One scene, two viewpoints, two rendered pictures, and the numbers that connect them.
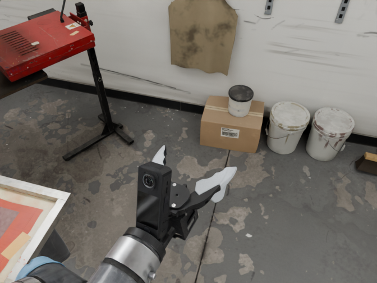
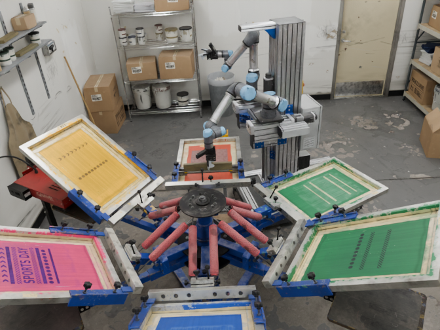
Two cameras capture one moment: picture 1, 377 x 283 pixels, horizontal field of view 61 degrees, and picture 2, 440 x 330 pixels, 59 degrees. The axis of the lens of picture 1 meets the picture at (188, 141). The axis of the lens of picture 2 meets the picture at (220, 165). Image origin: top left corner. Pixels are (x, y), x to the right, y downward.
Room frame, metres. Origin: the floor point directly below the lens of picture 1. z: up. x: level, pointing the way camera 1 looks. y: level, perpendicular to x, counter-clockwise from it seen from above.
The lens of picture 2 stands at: (1.24, 3.88, 2.80)
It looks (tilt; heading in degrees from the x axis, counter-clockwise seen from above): 32 degrees down; 256
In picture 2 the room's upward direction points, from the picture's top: 4 degrees counter-clockwise
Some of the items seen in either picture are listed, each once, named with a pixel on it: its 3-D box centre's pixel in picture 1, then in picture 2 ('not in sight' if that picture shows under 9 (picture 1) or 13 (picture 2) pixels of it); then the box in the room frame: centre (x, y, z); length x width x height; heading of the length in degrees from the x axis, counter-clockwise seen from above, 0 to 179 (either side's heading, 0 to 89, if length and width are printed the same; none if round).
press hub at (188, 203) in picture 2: not in sight; (209, 271); (0.88, 1.97, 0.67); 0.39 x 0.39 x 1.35
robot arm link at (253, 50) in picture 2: not in sight; (253, 56); (-0.10, 0.24, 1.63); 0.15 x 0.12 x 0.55; 62
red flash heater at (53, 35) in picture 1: (39, 41); (59, 180); (1.87, 0.95, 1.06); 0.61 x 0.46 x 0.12; 134
